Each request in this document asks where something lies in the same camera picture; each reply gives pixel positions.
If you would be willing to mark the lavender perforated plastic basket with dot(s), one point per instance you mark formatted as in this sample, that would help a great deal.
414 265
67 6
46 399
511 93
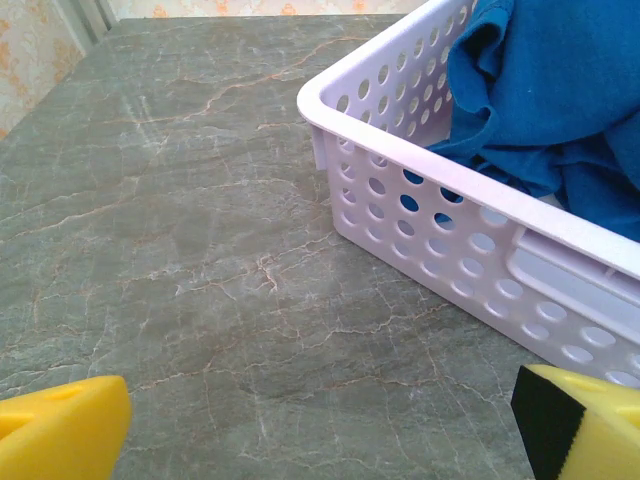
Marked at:
450 180

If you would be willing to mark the aluminium frame post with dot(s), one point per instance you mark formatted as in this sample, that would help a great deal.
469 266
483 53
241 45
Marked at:
82 20

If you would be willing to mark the blue printed t-shirt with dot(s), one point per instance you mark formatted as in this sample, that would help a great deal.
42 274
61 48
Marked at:
560 90

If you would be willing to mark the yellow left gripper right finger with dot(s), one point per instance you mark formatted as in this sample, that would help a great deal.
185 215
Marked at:
600 435

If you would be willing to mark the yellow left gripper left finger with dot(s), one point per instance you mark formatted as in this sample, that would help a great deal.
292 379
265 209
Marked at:
60 430

